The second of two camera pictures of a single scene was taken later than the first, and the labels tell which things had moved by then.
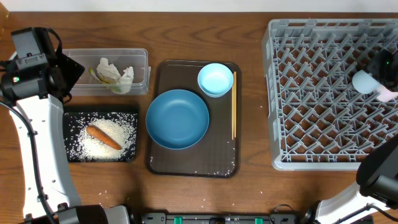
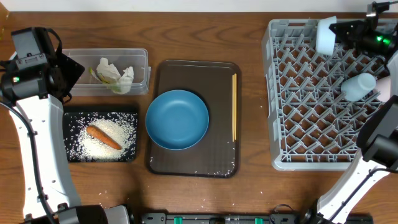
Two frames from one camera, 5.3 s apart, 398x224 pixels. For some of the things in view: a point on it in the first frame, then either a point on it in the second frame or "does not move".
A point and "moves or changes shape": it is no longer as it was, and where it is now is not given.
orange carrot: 94,132 does not move
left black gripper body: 69,71 does not move
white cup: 385,94 does not move
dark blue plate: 177,119 does not move
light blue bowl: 215,79 -> 326,38
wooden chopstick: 235,78 does not move
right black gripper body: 381,65 -> 372,39
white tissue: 110,73 does not move
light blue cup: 364,83 moves or changes shape
